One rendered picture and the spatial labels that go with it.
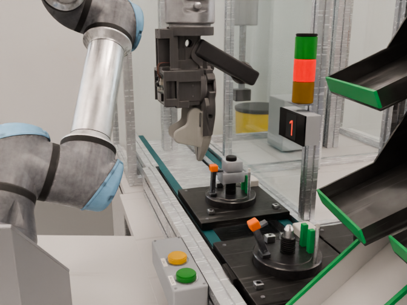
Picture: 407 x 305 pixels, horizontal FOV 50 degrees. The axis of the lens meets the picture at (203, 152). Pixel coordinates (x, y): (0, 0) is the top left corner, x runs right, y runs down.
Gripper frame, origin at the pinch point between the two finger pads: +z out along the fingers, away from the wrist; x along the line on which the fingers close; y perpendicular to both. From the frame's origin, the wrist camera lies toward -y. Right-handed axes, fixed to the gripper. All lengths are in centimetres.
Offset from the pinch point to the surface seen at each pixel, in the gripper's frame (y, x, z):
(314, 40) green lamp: -32.5, -21.6, -16.8
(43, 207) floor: 47, -287, 123
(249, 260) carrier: -12.1, -7.3, 26.3
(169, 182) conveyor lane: -9, -63, 29
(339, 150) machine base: -101, -105, 37
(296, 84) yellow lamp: -29.5, -23.1, -7.1
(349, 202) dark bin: -15.0, 19.0, 3.2
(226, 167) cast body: -18.1, -37.0, 16.0
